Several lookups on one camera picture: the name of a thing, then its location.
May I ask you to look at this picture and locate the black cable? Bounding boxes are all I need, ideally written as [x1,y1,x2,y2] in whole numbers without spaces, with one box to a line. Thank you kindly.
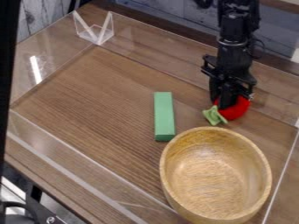
[0,200,36,224]

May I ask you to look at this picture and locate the black table frame bracket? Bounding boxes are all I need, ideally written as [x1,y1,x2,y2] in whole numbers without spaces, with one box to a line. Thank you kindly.
[25,185,66,224]

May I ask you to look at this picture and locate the wooden bowl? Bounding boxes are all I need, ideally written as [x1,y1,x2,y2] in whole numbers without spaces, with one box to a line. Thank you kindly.
[158,127,272,224]

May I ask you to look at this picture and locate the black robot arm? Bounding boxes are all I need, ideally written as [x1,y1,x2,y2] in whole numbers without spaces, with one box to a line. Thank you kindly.
[200,0,260,109]

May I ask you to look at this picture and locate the green rectangular block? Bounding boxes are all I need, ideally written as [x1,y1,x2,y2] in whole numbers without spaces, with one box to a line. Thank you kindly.
[153,92,174,142]

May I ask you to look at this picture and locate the clear acrylic enclosure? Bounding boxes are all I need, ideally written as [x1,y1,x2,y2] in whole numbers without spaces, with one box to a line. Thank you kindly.
[5,7,299,224]

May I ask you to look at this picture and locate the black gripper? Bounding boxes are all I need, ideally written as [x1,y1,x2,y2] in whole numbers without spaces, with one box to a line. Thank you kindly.
[200,38,257,109]

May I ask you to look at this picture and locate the red plush strawberry toy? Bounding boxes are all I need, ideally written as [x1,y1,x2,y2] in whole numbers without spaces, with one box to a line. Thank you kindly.
[201,95,249,126]

